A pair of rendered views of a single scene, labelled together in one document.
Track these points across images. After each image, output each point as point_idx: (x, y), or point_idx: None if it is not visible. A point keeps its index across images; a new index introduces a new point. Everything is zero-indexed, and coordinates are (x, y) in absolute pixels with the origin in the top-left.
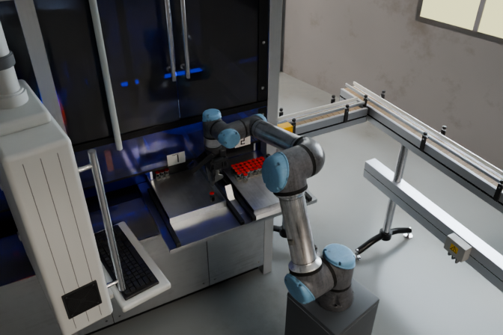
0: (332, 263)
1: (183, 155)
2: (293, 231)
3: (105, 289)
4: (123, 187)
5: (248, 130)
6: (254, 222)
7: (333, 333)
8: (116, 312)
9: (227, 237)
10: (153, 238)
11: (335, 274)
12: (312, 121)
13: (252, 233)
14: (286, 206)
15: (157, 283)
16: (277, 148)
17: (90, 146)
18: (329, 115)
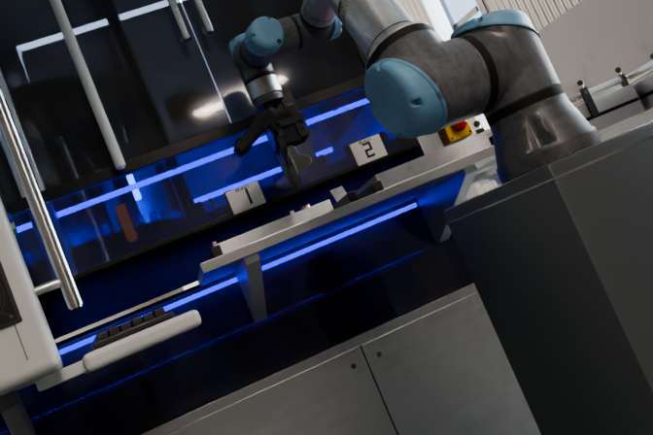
0: (464, 27)
1: (257, 189)
2: None
3: (27, 288)
4: (173, 288)
5: (300, 20)
6: (383, 194)
7: (540, 170)
8: None
9: (430, 385)
10: (252, 388)
11: (478, 39)
12: None
13: (491, 374)
14: None
15: (169, 316)
16: None
17: (79, 184)
18: None
